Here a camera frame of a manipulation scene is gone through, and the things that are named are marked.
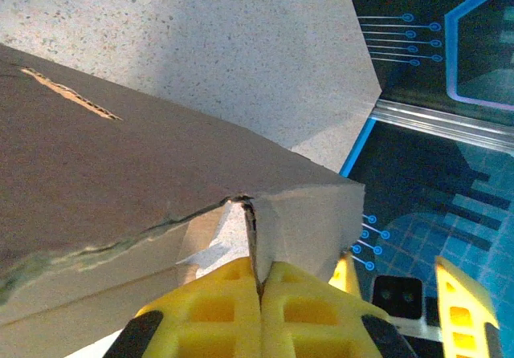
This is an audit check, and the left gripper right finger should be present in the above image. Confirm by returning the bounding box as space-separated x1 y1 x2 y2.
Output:
259 260 418 358

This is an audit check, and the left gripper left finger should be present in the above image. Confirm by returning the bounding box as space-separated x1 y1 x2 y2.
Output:
102 255 263 358

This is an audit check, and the brown cardboard box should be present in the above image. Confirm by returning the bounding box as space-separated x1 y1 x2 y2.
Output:
0 43 366 337

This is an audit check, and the aluminium extrusion frame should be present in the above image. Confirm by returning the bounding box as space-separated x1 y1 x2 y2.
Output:
369 99 514 155

